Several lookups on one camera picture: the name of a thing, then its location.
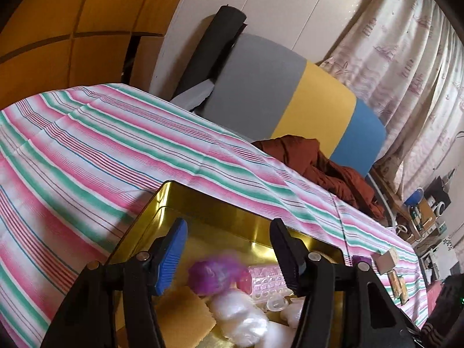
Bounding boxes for striped pink green tablecloth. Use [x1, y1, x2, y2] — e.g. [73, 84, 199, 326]
[0, 83, 430, 348]

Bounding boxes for cream cube box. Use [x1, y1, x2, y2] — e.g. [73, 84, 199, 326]
[373, 248, 399, 274]

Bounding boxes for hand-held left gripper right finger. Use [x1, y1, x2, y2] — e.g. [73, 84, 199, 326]
[269, 218, 417, 348]

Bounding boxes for grey yellow blue mattress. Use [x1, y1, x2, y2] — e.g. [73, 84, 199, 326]
[170, 32, 397, 227]

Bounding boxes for yellow textured square packet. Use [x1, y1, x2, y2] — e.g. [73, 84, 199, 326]
[155, 286, 218, 339]

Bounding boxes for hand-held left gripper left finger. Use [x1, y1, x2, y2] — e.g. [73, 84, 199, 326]
[40, 217, 189, 348]

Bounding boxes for white puffy packet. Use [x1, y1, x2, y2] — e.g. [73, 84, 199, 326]
[210, 290, 269, 347]
[283, 299, 306, 334]

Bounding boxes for rust brown cloth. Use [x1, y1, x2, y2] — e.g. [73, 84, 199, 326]
[252, 135, 385, 220]

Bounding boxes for purple snack packet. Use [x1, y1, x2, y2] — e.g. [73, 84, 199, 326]
[188, 250, 251, 295]

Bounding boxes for black rolled mat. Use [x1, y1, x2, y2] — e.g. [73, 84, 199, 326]
[174, 4, 247, 97]

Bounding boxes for wooden side desk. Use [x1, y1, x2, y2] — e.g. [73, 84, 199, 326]
[373, 168, 437, 242]

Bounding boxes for blue dome-shaped object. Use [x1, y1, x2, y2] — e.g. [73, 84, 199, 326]
[403, 187, 425, 207]

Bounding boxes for orange wooden wardrobe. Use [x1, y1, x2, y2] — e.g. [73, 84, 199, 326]
[0, 0, 196, 109]

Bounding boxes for patterned pale curtain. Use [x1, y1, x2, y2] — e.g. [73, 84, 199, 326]
[321, 0, 464, 204]

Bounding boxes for gold tin box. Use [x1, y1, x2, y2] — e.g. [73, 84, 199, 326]
[107, 180, 345, 348]

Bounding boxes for pink clear blister packet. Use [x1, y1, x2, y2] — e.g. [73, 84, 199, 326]
[246, 265, 289, 300]

